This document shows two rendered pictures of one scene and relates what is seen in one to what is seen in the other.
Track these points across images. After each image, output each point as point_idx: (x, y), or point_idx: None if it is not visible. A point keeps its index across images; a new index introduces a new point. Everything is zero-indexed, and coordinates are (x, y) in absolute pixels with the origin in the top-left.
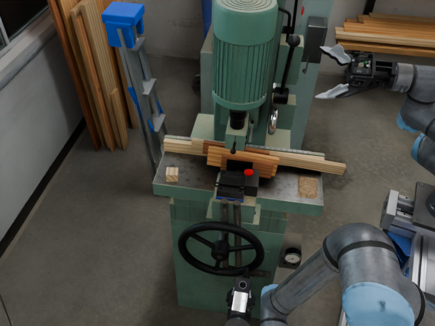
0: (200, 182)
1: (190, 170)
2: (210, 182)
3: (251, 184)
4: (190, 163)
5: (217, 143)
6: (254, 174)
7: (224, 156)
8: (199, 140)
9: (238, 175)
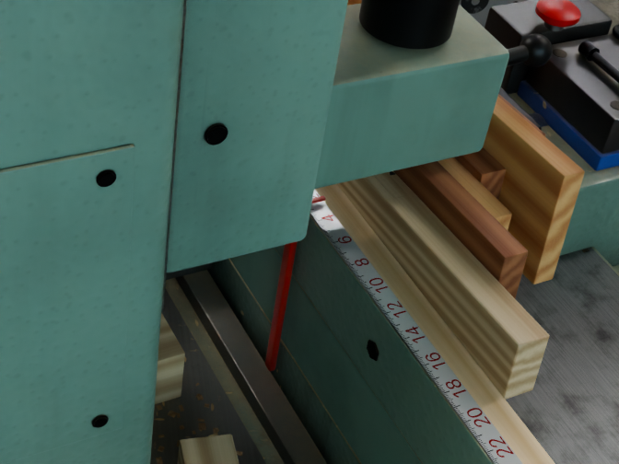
0: (608, 319)
1: (591, 397)
2: (574, 286)
3: (587, 7)
4: (549, 424)
5: (461, 201)
6: (530, 11)
7: (537, 127)
8: (504, 304)
9: (594, 47)
